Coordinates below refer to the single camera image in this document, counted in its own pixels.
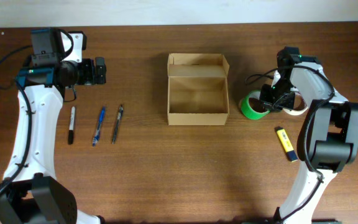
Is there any beige masking tape roll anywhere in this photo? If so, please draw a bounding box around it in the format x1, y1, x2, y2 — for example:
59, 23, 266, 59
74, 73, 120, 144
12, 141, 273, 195
283, 92, 308, 116

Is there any green tape roll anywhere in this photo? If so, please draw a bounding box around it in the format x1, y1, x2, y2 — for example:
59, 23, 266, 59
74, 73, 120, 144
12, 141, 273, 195
240, 90, 270, 120

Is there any yellow highlighter blue cap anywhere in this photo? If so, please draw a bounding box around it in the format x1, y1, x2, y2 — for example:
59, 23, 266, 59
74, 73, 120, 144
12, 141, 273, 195
275, 126, 299, 163

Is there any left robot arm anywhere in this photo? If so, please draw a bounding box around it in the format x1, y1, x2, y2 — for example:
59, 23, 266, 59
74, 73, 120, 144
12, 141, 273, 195
0, 57, 106, 223

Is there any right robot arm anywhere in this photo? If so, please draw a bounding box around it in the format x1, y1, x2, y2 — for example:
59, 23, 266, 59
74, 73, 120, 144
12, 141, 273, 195
260, 47, 358, 223

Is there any black ballpoint pen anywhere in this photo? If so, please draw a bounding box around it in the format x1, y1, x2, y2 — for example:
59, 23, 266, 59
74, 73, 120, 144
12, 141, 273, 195
112, 105, 124, 144

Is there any black white marker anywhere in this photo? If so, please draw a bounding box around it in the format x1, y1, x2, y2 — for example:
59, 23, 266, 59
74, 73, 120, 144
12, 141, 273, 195
68, 106, 76, 145

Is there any blue ballpoint pen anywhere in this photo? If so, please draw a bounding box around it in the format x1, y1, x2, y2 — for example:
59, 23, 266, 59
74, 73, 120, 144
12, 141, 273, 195
92, 106, 106, 147

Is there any open cardboard box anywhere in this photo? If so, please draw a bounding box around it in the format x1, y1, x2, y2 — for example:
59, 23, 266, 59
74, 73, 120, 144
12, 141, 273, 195
167, 53, 230, 126

